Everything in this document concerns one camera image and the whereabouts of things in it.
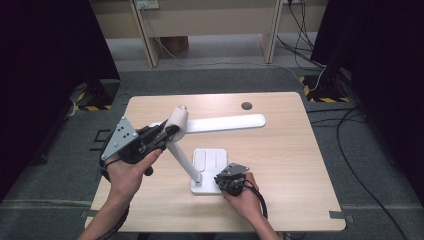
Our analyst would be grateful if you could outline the white cloth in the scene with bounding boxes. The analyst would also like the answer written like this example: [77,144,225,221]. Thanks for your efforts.
[164,105,190,143]

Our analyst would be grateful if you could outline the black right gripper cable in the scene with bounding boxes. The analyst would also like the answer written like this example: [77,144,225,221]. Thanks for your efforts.
[242,179,270,220]

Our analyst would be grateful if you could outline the bundle of black cables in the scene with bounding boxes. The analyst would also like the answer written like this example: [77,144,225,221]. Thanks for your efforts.
[275,0,327,70]

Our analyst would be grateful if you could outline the brown cardboard box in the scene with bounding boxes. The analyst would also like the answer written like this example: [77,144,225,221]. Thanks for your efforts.
[159,35,190,56]

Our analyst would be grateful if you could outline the white power strip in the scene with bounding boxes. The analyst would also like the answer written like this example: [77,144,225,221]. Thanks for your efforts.
[135,0,160,11]

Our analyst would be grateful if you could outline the long black floor cable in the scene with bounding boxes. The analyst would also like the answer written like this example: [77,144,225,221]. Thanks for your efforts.
[305,105,410,240]

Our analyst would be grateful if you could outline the person's right hand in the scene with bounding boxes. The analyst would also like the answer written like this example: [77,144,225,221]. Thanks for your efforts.
[222,171,265,221]

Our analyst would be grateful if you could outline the hazard-striped stand base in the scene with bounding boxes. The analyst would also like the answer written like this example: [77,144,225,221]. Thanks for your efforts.
[68,79,121,113]
[298,74,352,104]

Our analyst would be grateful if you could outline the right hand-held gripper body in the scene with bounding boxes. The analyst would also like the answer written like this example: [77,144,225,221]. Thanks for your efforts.
[220,162,251,197]

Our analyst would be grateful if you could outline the person's left hand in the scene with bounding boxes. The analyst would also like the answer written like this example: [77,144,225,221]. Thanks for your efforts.
[105,148,164,204]

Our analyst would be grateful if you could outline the white desk lamp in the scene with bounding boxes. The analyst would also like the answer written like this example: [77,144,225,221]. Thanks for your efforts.
[149,113,267,196]

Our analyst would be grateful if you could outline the light wooden desk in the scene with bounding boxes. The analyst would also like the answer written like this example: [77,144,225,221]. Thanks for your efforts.
[89,0,331,69]

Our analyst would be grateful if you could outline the black curtain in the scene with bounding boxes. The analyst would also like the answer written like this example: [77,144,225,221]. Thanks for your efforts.
[0,0,121,203]
[310,0,424,201]

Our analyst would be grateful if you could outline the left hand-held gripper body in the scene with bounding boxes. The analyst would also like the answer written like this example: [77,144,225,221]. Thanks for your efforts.
[100,115,167,165]

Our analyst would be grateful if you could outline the white floor cable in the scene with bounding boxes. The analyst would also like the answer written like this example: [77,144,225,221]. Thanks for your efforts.
[151,31,328,92]

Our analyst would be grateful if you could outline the grey tape strip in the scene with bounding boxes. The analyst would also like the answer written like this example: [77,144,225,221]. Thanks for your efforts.
[80,209,102,220]
[328,210,355,224]

